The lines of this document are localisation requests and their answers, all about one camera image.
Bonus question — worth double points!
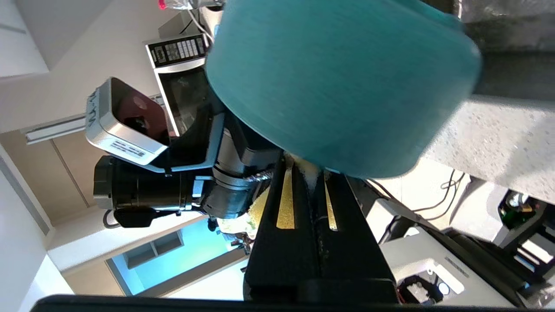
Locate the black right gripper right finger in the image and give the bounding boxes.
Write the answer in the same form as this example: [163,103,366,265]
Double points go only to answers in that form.
[312,173,398,304]

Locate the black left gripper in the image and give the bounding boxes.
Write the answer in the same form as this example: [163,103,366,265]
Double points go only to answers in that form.
[171,108,282,217]

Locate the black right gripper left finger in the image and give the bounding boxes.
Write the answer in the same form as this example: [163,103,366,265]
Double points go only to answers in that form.
[244,154,321,304]

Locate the teal bowl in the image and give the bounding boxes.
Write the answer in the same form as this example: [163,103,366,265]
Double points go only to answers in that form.
[205,0,483,179]

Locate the silver microwave oven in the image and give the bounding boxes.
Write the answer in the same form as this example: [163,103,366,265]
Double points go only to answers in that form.
[144,32,226,139]

